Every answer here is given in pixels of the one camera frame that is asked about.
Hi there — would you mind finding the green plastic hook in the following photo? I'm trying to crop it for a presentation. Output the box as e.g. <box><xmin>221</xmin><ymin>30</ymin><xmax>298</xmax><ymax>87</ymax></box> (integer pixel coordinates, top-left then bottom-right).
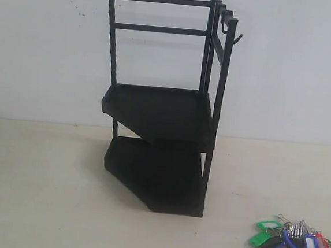
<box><xmin>256</xmin><ymin>220</ymin><xmax>283</xmax><ymax>230</ymax></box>
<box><xmin>248</xmin><ymin>232</ymin><xmax>271</xmax><ymax>248</ymax></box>

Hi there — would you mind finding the black plastic object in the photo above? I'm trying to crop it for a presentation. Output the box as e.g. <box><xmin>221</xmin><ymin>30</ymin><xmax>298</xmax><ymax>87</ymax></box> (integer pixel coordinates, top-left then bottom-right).
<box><xmin>258</xmin><ymin>236</ymin><xmax>285</xmax><ymax>248</ymax></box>

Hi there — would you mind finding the black metal two-tier rack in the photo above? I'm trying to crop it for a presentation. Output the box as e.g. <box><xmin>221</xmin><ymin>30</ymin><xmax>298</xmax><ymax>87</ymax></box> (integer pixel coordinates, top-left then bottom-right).
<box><xmin>101</xmin><ymin>0</ymin><xmax>238</xmax><ymax>217</ymax></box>

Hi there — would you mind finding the black plastic hook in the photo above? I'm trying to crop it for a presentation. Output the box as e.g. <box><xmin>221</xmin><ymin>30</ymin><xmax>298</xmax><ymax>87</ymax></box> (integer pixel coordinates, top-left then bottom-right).
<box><xmin>233</xmin><ymin>34</ymin><xmax>243</xmax><ymax>45</ymax></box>
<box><xmin>220</xmin><ymin>8</ymin><xmax>233</xmax><ymax>34</ymax></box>

